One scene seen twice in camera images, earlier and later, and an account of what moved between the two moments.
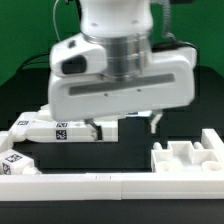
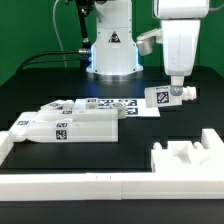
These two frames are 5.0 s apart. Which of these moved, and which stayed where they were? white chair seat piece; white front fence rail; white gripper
Moved: white gripper
Stayed: white front fence rail; white chair seat piece
